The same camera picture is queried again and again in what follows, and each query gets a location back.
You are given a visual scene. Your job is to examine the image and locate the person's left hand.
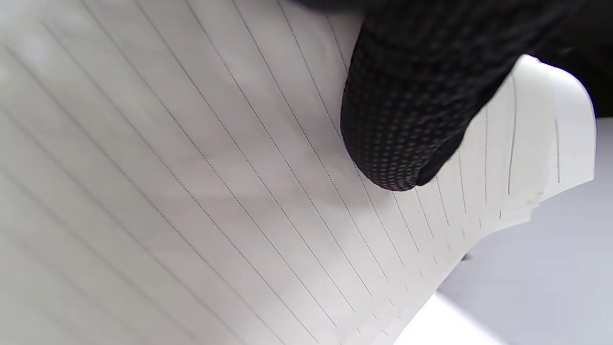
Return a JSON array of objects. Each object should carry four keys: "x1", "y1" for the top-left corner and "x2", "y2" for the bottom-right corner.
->
[{"x1": 287, "y1": 0, "x2": 613, "y2": 192}]

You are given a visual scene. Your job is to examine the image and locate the lined loose-leaf paper stack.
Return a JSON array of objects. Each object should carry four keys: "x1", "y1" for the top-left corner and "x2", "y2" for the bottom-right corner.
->
[{"x1": 0, "y1": 0, "x2": 597, "y2": 345}]

